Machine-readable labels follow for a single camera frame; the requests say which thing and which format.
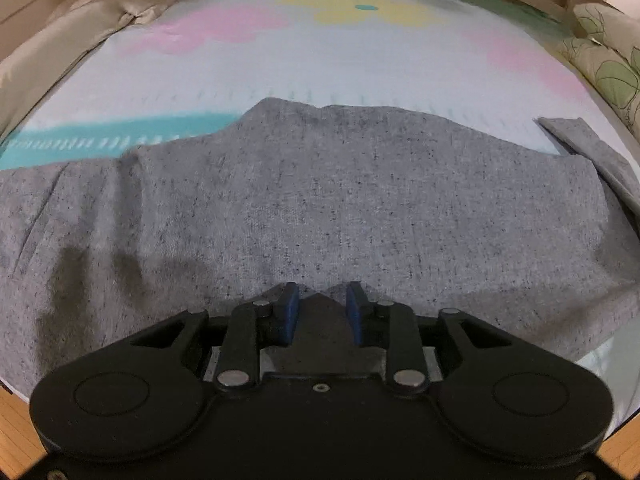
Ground floral bed sheet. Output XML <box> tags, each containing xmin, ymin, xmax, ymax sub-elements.
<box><xmin>0</xmin><ymin>0</ymin><xmax>640</xmax><ymax>441</ymax></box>

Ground grey speckled pants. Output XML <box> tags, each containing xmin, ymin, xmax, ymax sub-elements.
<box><xmin>1</xmin><ymin>99</ymin><xmax>639</xmax><ymax>394</ymax></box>

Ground beige pillow near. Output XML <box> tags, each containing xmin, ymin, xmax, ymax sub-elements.
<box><xmin>1</xmin><ymin>0</ymin><xmax>166</xmax><ymax>138</ymax></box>

